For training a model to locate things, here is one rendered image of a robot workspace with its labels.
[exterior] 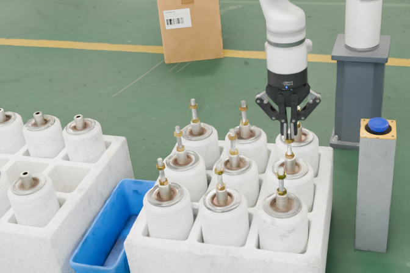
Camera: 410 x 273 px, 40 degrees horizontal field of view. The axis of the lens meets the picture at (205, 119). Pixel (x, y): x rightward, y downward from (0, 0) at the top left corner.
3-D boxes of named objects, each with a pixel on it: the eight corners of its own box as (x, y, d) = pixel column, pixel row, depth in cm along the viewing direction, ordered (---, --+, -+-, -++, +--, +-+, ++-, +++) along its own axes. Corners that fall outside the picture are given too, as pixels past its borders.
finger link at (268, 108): (259, 91, 110) (280, 109, 111) (252, 96, 111) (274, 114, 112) (258, 97, 108) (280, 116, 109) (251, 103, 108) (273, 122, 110)
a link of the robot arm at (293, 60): (312, 47, 110) (312, 17, 106) (311, 74, 100) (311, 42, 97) (265, 49, 111) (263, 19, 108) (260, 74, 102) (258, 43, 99)
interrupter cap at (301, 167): (313, 163, 118) (313, 161, 117) (301, 184, 112) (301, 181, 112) (280, 156, 121) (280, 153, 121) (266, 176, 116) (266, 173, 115)
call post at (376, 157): (355, 228, 135) (360, 119, 119) (385, 231, 133) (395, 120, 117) (354, 250, 129) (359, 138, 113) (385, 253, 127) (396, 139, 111)
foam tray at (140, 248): (187, 191, 154) (179, 137, 145) (332, 204, 143) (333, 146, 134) (137, 303, 122) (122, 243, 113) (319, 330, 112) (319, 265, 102)
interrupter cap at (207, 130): (179, 127, 136) (179, 125, 135) (210, 122, 136) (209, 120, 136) (183, 144, 129) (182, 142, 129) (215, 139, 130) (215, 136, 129)
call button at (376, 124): (368, 124, 117) (368, 116, 116) (388, 125, 116) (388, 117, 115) (367, 134, 114) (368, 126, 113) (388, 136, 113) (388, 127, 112)
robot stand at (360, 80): (336, 121, 176) (338, 33, 161) (384, 125, 172) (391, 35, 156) (329, 147, 165) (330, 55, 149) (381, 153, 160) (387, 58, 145)
